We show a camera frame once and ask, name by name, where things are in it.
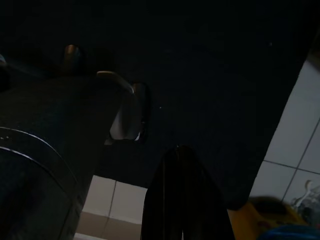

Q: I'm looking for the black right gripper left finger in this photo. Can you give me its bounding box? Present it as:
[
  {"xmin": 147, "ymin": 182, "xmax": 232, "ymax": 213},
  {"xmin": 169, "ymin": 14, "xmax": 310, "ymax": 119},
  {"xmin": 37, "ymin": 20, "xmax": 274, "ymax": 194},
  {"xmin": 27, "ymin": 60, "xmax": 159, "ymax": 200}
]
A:
[{"xmin": 140, "ymin": 145, "xmax": 183, "ymax": 240}]

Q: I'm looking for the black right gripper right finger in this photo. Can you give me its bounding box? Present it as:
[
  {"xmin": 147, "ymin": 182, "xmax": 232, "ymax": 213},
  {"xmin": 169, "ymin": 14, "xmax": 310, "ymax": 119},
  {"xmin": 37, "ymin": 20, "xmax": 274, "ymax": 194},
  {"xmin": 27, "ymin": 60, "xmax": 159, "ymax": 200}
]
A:
[{"xmin": 178, "ymin": 144, "xmax": 232, "ymax": 240}]

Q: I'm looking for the brown cardboard box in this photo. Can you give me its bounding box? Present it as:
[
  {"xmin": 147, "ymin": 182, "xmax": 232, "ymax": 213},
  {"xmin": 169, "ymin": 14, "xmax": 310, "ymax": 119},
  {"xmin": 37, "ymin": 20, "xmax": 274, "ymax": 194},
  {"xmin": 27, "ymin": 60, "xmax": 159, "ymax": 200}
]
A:
[{"xmin": 226, "ymin": 195, "xmax": 310, "ymax": 240}]

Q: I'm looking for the blue plastic container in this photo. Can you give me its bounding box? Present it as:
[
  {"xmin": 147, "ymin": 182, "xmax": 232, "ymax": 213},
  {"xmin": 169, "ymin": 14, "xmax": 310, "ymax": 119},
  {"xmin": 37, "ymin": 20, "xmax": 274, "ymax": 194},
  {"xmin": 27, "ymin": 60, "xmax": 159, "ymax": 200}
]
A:
[{"xmin": 259, "ymin": 223, "xmax": 320, "ymax": 240}]

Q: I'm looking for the dark blue rug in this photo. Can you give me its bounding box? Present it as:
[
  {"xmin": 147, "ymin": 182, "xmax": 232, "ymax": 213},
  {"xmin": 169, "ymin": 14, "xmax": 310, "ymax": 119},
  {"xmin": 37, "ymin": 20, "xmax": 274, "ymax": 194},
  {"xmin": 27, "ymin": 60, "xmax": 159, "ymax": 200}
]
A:
[{"xmin": 0, "ymin": 0, "xmax": 320, "ymax": 211}]

